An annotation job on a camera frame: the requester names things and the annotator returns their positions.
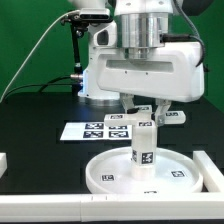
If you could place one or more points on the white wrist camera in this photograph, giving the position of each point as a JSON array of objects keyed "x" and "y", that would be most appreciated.
[{"x": 105, "y": 35}]

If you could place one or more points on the white fence rail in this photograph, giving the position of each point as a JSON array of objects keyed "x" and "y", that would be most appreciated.
[
  {"x": 212, "y": 176},
  {"x": 96, "y": 207}
]

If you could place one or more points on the white right fence rail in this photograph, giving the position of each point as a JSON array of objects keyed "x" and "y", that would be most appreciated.
[{"x": 212, "y": 176}]

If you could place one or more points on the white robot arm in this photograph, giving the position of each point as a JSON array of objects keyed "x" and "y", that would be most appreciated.
[{"x": 132, "y": 52}]

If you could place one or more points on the black camera stand pole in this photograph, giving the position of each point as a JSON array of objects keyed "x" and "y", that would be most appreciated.
[{"x": 77, "y": 76}]

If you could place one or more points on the black camera on stand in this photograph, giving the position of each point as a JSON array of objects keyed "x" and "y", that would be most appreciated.
[{"x": 90, "y": 15}]

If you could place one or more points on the white left fence block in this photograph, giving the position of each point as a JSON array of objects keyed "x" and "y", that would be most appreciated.
[{"x": 3, "y": 164}]

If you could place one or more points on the white marker sheet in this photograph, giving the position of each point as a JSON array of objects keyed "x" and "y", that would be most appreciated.
[{"x": 80, "y": 131}]

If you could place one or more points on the white cross table base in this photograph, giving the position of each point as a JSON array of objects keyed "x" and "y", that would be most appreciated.
[{"x": 167, "y": 118}]

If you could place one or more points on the white round table top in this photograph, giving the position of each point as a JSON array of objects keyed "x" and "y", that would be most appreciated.
[{"x": 165, "y": 171}]

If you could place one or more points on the white front fence rail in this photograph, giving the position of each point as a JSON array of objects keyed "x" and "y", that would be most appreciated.
[{"x": 96, "y": 207}]

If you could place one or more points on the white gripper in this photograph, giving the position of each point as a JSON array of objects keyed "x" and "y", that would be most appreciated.
[{"x": 169, "y": 73}]

